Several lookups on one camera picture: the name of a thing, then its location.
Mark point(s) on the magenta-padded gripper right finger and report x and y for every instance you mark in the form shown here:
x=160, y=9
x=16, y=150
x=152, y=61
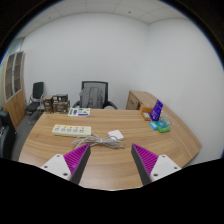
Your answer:
x=165, y=165

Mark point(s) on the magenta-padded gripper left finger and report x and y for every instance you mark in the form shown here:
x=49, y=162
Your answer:
x=56, y=165

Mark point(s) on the cream power strip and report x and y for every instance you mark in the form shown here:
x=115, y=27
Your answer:
x=71, y=130

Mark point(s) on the green box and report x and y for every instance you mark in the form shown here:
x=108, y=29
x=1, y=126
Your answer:
x=163, y=126

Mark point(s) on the blue box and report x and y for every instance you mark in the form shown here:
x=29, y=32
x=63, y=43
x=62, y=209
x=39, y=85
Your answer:
x=153, y=125

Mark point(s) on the small tan box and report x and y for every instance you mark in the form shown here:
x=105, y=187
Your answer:
x=146, y=116

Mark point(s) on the black armchair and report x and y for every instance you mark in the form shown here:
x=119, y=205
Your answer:
x=6, y=136

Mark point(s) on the printed paper sheet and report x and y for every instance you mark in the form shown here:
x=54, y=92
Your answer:
x=79, y=112

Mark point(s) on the orange box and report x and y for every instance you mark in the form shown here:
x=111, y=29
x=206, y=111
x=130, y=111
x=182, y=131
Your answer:
x=146, y=109

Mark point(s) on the brown cardboard box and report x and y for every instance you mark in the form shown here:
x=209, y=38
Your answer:
x=48, y=104

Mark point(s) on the wooden glass-door cabinet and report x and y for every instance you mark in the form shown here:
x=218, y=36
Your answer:
x=16, y=106

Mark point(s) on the wooden side desk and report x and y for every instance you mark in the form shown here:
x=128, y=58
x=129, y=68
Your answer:
x=135, y=100

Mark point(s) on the grey backpack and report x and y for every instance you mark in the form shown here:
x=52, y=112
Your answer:
x=91, y=97

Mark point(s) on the black visitor chair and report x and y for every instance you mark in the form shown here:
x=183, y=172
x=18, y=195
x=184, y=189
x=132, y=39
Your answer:
x=37, y=90

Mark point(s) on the black mesh office chair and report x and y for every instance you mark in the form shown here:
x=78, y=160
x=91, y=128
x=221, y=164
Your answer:
x=95, y=84

